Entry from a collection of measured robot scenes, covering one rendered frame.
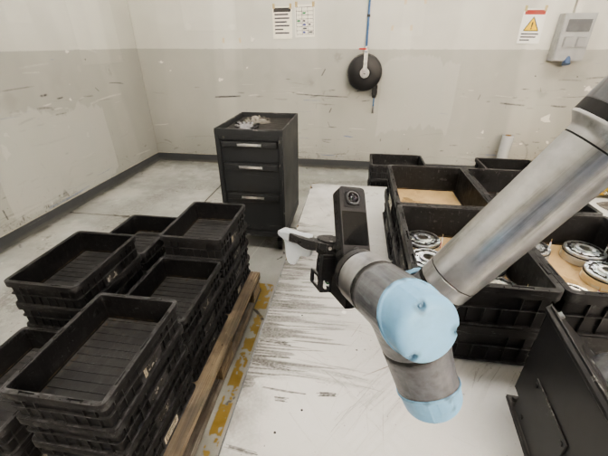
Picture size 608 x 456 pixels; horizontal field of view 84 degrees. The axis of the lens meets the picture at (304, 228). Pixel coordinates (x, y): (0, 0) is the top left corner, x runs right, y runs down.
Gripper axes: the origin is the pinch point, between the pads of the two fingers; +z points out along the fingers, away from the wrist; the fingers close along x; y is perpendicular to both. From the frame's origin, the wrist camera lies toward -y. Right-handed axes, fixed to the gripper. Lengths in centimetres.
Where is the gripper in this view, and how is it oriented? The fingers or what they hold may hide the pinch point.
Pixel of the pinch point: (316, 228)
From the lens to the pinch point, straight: 65.7
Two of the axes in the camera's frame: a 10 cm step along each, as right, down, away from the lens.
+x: 9.5, 0.1, 3.0
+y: -0.8, 9.7, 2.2
